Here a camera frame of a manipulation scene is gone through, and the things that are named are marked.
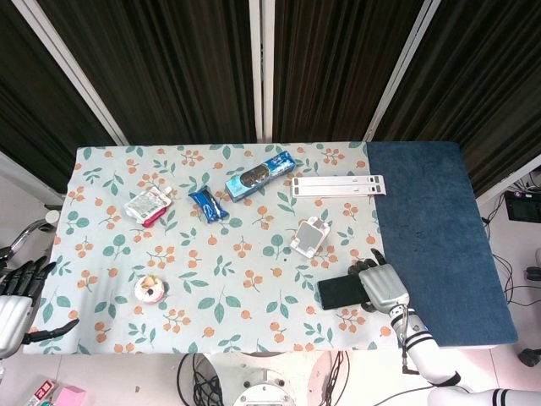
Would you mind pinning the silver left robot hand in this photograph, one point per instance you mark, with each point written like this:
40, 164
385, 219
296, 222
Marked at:
12, 317

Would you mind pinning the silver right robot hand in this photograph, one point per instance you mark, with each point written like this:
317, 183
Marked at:
382, 287

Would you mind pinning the black smartphone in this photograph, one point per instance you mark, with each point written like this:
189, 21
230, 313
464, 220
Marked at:
338, 292

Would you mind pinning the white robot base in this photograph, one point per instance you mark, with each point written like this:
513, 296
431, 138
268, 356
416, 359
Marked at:
262, 380

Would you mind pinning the white folding phone stand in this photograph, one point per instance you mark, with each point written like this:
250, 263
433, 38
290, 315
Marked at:
308, 237

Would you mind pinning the dark blue table cloth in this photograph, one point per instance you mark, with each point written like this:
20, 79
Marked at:
439, 232

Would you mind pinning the pink box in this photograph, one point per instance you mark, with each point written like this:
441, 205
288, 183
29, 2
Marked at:
69, 397

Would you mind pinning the pink strawberry donut toy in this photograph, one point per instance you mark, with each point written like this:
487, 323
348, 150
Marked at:
149, 289

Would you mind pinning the blue toothpaste box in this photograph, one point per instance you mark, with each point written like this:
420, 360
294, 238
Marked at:
258, 177

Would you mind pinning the pink snack packet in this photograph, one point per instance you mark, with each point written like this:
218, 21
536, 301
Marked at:
152, 221

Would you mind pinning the floral fruit print tablecloth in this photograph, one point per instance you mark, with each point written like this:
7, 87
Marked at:
211, 262

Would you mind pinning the silver spout pouch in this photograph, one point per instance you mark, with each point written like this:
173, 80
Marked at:
145, 205

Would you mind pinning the blue cookie packet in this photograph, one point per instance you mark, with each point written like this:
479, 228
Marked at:
207, 205

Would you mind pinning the dark pleated curtain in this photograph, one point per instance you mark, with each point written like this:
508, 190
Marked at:
177, 72

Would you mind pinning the white metal frame post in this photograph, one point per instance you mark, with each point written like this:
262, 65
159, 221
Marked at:
261, 72
401, 72
72, 72

